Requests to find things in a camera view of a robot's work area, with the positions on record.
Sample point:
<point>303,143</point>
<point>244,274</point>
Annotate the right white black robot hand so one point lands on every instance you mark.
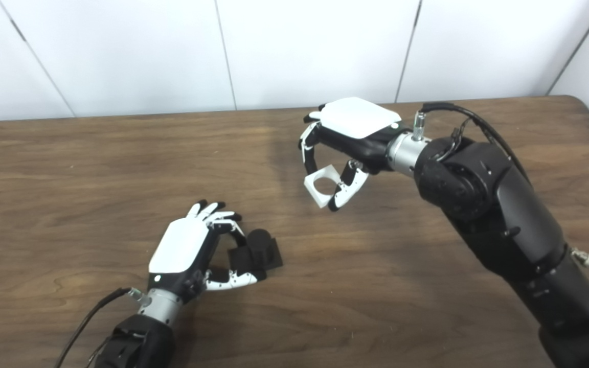
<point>356,120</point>

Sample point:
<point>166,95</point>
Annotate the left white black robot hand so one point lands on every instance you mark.
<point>182,248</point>

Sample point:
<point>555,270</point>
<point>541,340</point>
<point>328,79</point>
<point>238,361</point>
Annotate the black peg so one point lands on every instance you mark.
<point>261,253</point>

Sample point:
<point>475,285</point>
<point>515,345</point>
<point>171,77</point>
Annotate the white square piece with hole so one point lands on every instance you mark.
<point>312,190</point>

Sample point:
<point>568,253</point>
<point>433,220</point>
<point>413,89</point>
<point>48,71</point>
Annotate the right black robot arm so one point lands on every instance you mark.
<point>494,204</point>

